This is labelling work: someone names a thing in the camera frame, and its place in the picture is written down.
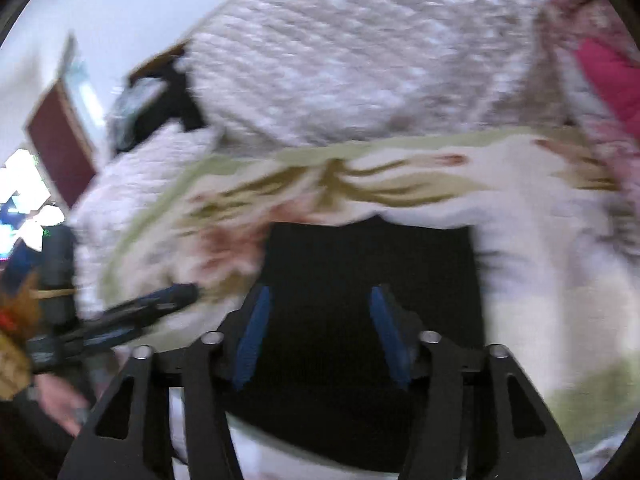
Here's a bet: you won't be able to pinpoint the black pants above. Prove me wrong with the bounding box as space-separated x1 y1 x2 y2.
224 216 485 472

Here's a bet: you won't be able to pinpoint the person's left hand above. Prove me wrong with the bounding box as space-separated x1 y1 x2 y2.
34 374 90 438

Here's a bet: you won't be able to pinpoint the floral fleece blanket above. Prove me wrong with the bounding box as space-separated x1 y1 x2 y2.
98 128 639 479

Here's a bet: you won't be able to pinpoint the dark clothes pile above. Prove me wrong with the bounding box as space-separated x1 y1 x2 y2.
106 54 205 155

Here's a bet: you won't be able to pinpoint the dark red door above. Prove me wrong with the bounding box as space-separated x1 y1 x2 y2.
26 78 96 209

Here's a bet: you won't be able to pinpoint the white quilted comforter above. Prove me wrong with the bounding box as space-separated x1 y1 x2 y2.
70 0 568 245

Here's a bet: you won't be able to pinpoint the pink floral quilt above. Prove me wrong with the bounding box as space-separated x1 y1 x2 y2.
544 0 639 198

